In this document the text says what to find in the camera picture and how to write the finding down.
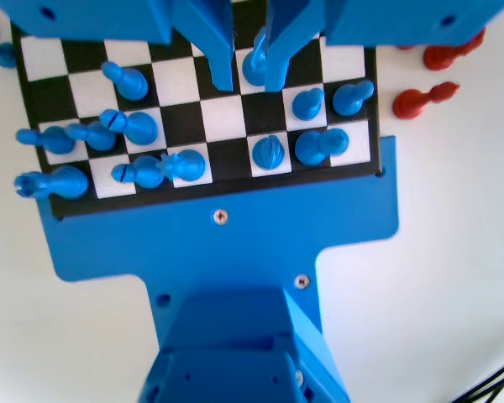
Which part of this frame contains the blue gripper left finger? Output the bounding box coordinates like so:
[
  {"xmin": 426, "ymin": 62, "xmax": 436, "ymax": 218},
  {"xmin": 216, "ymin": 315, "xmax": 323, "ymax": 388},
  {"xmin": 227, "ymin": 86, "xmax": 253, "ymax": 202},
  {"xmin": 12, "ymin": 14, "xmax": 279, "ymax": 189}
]
[{"xmin": 171, "ymin": 0, "xmax": 235, "ymax": 92}]

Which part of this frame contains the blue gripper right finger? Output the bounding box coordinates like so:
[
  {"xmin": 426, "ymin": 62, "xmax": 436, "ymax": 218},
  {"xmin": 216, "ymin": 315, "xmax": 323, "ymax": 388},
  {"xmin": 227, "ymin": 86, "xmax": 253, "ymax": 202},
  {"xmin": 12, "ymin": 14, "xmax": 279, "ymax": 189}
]
[{"xmin": 265, "ymin": 0, "xmax": 327, "ymax": 92}]

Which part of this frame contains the blue pawn chess piece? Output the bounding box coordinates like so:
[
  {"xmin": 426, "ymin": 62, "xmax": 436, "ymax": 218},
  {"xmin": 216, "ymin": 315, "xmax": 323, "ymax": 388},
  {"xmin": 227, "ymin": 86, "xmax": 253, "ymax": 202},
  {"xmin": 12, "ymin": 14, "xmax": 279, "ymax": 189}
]
[
  {"xmin": 291, "ymin": 87, "xmax": 326, "ymax": 122},
  {"xmin": 0, "ymin": 41, "xmax": 18, "ymax": 70},
  {"xmin": 241, "ymin": 28, "xmax": 271, "ymax": 88},
  {"xmin": 331, "ymin": 79, "xmax": 376, "ymax": 118},
  {"xmin": 15, "ymin": 125, "xmax": 76, "ymax": 155},
  {"xmin": 100, "ymin": 60, "xmax": 150, "ymax": 103},
  {"xmin": 65, "ymin": 120, "xmax": 118, "ymax": 152}
]

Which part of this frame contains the blue bishop chess piece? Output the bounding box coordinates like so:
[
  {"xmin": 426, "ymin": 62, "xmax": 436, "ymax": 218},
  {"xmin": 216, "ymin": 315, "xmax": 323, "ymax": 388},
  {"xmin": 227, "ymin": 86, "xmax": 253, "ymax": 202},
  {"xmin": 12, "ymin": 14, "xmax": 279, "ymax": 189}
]
[
  {"xmin": 109, "ymin": 154, "xmax": 165, "ymax": 189},
  {"xmin": 98, "ymin": 107, "xmax": 160, "ymax": 147}
]

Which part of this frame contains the blue queen chess piece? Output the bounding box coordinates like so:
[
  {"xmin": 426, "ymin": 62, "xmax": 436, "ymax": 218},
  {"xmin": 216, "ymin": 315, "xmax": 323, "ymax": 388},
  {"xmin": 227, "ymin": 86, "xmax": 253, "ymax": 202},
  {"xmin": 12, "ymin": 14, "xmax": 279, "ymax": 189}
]
[{"xmin": 160, "ymin": 149, "xmax": 207, "ymax": 185}]

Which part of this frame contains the red bishop chess piece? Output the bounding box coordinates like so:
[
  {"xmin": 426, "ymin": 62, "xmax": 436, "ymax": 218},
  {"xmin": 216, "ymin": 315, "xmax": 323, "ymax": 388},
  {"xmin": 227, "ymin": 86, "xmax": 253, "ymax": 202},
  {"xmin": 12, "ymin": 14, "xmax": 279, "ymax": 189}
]
[{"xmin": 391, "ymin": 81, "xmax": 462, "ymax": 121}]

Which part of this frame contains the red knight chess piece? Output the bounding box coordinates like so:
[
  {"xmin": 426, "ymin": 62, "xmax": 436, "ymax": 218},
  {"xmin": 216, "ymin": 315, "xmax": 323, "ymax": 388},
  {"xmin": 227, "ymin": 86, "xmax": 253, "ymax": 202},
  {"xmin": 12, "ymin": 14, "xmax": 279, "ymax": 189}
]
[{"xmin": 423, "ymin": 26, "xmax": 487, "ymax": 73}]

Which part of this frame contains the blue rook chess piece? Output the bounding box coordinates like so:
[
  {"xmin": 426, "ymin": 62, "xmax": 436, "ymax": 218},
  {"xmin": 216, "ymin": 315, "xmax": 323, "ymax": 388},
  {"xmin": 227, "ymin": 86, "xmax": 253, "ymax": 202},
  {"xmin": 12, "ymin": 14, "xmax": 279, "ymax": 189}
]
[{"xmin": 13, "ymin": 165, "xmax": 90, "ymax": 200}]

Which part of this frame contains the black and white chessboard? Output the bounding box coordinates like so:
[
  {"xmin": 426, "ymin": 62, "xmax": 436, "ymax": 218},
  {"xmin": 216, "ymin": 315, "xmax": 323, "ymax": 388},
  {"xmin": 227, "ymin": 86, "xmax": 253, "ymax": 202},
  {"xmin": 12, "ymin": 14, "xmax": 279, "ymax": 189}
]
[{"xmin": 9, "ymin": 0, "xmax": 381, "ymax": 222}]

